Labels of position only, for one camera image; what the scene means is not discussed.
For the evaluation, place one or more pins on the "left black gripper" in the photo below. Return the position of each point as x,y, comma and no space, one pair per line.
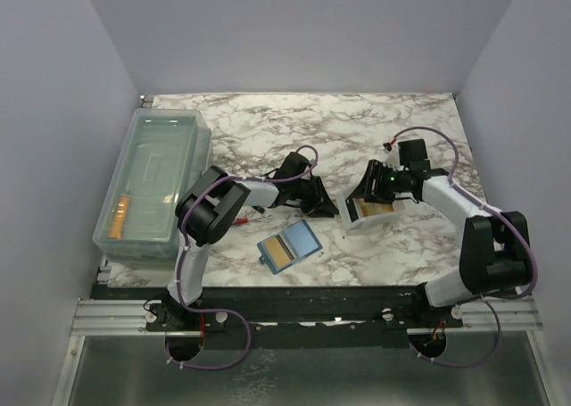
319,205

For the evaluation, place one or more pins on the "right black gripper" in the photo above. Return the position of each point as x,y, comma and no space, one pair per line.
376,170

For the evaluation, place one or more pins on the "credit cards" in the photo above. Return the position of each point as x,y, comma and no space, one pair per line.
366,210

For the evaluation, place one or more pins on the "clear acrylic card box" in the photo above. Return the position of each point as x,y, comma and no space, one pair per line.
355,225

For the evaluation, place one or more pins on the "teal leather card holder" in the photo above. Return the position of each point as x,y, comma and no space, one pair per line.
301,240

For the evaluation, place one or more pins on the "gold credit card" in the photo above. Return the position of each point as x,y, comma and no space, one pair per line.
279,252

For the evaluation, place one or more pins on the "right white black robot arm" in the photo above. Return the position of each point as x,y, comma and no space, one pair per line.
494,248

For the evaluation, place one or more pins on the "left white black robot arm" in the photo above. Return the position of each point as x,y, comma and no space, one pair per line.
206,212

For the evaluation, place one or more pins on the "blue red screwdriver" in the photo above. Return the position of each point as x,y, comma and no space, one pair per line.
241,221

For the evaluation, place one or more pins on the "clear plastic storage bin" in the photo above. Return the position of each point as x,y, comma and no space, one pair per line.
164,153

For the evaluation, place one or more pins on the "orange tool in bin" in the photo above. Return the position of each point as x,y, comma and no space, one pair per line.
119,217

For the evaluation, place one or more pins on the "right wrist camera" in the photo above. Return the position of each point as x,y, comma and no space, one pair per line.
392,159

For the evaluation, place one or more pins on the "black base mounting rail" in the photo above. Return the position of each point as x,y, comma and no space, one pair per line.
225,312

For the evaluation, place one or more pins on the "aluminium extrusion rail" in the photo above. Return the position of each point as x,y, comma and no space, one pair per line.
128,318

